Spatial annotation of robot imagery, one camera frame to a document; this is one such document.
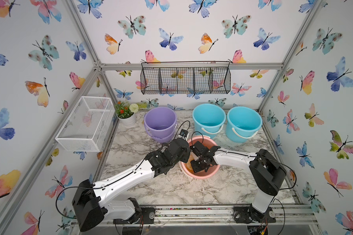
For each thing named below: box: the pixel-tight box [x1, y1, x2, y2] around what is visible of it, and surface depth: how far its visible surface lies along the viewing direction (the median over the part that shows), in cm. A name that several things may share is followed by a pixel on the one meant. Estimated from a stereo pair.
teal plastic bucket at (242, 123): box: [226, 106, 263, 143], surface depth 95 cm
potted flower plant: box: [114, 100, 139, 128], surface depth 103 cm
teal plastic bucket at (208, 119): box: [192, 103, 227, 140], surface depth 97 cm
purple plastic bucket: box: [143, 106, 178, 143], surface depth 98 cm
